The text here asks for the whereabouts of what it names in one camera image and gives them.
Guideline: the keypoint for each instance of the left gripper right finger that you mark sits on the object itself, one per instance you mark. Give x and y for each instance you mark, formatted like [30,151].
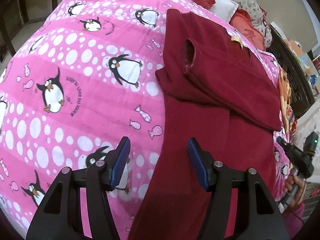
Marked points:
[257,215]

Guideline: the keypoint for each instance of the dark red fleece sweater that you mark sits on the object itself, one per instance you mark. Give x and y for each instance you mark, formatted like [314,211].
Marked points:
[219,93]

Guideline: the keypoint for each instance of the right red heart cushion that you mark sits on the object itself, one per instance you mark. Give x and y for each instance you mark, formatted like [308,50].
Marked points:
[241,21]

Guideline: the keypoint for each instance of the dark wooden desk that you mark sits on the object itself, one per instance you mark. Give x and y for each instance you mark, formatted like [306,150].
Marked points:
[14,17]

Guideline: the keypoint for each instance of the white pillow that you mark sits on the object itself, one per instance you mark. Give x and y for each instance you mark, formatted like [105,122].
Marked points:
[224,9]

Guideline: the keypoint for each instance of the floral folded duvet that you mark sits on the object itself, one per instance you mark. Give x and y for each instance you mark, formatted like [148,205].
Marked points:
[258,18]

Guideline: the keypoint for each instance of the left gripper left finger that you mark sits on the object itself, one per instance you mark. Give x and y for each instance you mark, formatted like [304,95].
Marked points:
[59,214]

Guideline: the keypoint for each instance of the dark carved wooden headboard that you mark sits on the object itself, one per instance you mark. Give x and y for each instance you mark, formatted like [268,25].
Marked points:
[302,96]

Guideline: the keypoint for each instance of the pink penguin quilt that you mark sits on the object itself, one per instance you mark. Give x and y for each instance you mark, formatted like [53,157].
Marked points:
[83,81]

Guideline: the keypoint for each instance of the orange cartoon blanket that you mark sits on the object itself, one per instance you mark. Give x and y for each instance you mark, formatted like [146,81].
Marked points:
[288,117]

